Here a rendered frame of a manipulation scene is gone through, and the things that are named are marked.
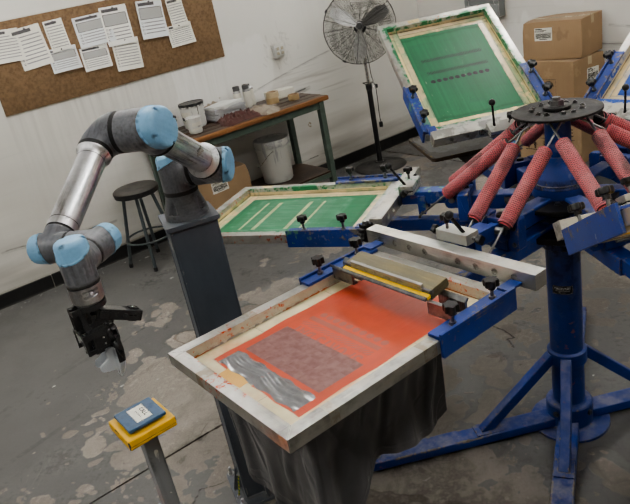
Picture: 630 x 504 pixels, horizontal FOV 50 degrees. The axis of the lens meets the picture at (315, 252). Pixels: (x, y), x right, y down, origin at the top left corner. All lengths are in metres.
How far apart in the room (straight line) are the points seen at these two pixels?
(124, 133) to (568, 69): 4.45
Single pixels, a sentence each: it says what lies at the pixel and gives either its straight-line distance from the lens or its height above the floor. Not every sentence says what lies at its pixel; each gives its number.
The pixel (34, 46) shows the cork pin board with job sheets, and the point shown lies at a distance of 5.35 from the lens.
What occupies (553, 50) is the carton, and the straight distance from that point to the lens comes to 5.94.
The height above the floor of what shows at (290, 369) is 0.96.
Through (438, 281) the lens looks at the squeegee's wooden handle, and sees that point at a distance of 1.88.
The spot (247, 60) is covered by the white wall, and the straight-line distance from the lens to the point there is 6.08.
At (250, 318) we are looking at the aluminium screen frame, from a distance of 2.02.
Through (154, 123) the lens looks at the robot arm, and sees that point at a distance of 1.84.
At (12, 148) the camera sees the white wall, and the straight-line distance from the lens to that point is 5.33.
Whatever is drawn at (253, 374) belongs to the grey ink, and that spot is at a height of 0.96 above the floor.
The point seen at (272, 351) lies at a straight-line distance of 1.90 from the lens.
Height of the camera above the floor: 1.91
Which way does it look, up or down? 23 degrees down
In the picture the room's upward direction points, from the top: 11 degrees counter-clockwise
